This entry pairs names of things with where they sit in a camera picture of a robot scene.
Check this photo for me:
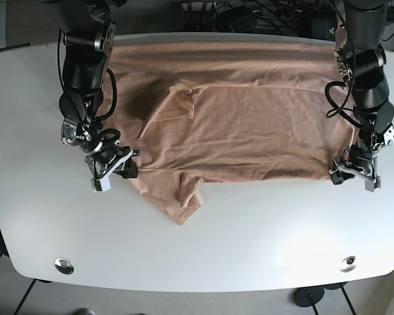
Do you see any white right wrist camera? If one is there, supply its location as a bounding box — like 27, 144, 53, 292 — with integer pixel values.
91, 177, 111, 192

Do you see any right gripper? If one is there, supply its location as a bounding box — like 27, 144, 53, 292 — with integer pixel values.
61, 119, 141, 179

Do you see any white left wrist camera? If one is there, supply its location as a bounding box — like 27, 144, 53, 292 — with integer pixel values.
364, 177, 381, 192

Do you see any beige T-shirt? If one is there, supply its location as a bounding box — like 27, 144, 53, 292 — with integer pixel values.
104, 41, 359, 224

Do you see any black electronics box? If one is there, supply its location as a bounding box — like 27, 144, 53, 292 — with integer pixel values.
296, 16, 337, 41

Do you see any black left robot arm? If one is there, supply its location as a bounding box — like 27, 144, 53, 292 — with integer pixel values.
325, 1, 394, 192

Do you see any black round stand base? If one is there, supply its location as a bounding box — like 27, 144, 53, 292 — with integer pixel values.
293, 286, 325, 308

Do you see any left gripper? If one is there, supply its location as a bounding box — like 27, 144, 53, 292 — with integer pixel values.
329, 125, 394, 184

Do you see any chrome table grommet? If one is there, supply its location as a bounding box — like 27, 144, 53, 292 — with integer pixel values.
339, 256, 357, 272
54, 257, 74, 275

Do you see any grey sneaker shoe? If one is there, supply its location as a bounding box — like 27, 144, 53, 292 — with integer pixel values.
74, 308, 95, 315

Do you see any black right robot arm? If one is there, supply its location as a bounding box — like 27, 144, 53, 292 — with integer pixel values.
48, 1, 140, 192

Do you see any black power adapter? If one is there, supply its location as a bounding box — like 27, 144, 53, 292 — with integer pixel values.
215, 6, 257, 33

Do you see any right chrome table grommet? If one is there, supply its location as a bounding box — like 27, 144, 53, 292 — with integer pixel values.
339, 256, 357, 272

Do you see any left chrome table grommet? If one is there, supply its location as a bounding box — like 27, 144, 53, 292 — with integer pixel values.
54, 257, 74, 275

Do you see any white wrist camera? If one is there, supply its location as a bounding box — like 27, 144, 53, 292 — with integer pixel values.
91, 177, 111, 192
364, 177, 381, 192

